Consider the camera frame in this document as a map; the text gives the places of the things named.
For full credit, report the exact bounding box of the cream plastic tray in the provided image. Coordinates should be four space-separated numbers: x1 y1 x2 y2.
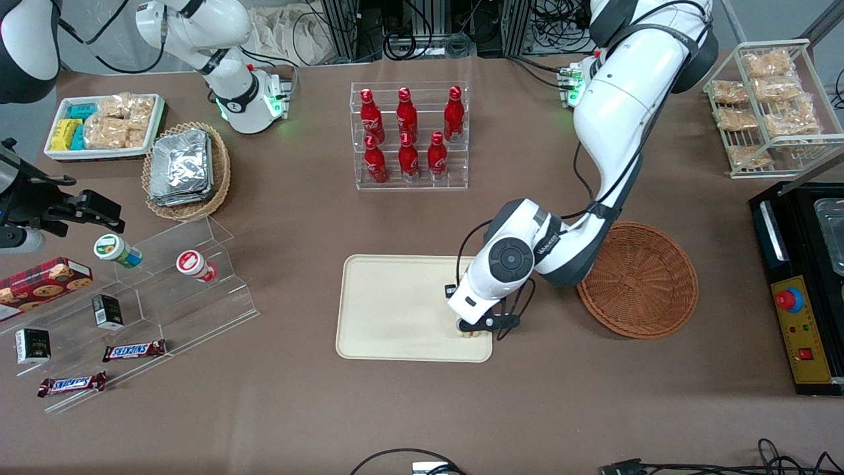
336 255 494 364

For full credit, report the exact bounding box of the green lid yogurt cup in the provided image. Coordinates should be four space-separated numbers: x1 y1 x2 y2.
92 233 143 269

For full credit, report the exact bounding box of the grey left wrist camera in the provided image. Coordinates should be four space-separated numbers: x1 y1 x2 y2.
457 314 521 334

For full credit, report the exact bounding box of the clear crispy snack bag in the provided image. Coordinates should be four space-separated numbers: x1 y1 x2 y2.
741 49 795 79
763 99 822 143
715 107 760 132
726 144 773 170
710 80 750 106
751 75 804 104

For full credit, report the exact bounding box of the clear plastic container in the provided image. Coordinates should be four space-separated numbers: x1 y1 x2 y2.
814 197 844 276

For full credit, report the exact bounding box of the snickers chocolate bar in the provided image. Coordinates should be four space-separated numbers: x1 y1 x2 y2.
102 338 167 364
37 371 108 398

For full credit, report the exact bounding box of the black looped cable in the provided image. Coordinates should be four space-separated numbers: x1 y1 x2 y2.
349 448 466 475

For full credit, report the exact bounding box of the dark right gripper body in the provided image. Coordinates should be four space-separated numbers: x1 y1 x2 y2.
0 155 70 233

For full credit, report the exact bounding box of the red cola bottle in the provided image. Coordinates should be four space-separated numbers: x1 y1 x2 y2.
427 131 450 182
398 132 421 183
442 85 466 143
359 88 386 143
396 86 419 141
363 135 390 185

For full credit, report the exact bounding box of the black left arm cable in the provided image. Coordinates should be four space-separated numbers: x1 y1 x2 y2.
456 25 701 278

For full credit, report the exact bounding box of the red tartan cookie box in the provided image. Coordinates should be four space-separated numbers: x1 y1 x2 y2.
0 257 94 323

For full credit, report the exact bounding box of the light wicker basket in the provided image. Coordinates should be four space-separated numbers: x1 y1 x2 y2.
141 121 232 222

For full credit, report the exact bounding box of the black tangled cable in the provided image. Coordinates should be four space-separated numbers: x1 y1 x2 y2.
599 437 844 475

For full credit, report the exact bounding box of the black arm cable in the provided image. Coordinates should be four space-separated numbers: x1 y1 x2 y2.
456 25 701 278
56 0 167 75

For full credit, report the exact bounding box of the red lid yogurt cup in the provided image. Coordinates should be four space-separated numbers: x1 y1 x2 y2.
175 249 219 284

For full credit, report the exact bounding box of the yellow snack packet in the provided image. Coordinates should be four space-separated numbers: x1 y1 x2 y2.
51 118 83 152

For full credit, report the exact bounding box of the brown wicker basket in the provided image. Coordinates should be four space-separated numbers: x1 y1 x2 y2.
574 222 700 340

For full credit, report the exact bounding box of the white snack bin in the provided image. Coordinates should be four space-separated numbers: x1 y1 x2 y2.
43 93 167 163

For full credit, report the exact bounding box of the clear acrylic stepped display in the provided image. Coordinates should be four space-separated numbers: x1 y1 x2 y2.
0 214 260 415

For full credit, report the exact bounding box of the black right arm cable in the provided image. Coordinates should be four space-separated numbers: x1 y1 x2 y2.
56 0 167 75

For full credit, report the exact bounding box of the white wire rack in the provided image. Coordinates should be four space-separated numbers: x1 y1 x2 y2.
702 38 844 179

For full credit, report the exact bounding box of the silver foil packet stack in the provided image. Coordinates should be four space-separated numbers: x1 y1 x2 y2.
148 128 214 207

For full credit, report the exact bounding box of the small black white carton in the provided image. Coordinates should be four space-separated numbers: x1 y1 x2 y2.
15 327 52 366

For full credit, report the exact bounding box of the clear acrylic bottle rack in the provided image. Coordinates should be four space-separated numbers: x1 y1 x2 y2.
349 80 470 192

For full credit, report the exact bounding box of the black yellow control box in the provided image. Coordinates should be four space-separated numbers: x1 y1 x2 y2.
748 181 844 397

